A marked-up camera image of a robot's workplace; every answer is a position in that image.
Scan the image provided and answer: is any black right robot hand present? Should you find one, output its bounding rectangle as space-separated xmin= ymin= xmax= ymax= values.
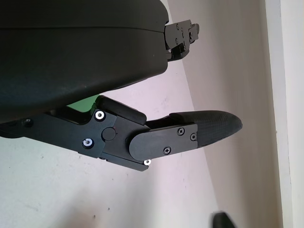
xmin=212 ymin=210 xmax=236 ymax=228

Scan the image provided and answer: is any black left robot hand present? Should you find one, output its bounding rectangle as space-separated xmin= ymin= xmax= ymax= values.
xmin=0 ymin=0 xmax=243 ymax=172

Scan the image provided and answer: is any green cube block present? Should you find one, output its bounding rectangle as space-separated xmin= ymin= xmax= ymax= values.
xmin=66 ymin=95 xmax=97 ymax=113

